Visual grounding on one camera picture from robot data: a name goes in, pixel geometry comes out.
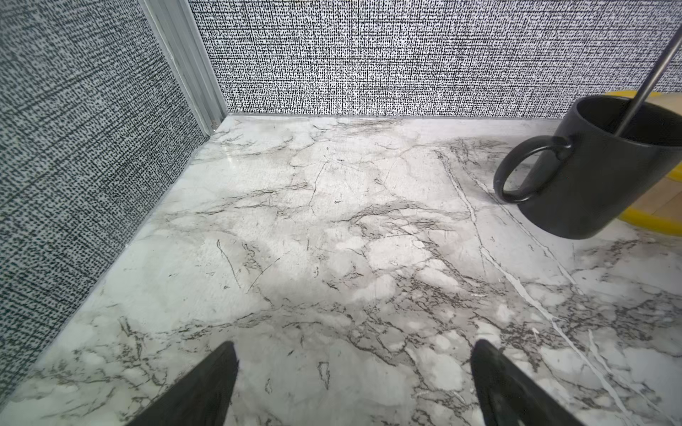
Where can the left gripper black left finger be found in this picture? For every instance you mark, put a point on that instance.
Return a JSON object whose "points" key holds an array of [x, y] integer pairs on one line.
{"points": [[201, 397]]}

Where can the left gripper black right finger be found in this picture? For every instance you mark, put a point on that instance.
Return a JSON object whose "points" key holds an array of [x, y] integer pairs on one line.
{"points": [[507, 396]]}

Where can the black ceramic mug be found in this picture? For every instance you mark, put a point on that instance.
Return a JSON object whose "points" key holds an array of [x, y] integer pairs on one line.
{"points": [[576, 181]]}

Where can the yellow bamboo steamer basket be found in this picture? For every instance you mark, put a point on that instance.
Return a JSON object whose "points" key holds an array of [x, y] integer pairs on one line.
{"points": [[659, 209]]}

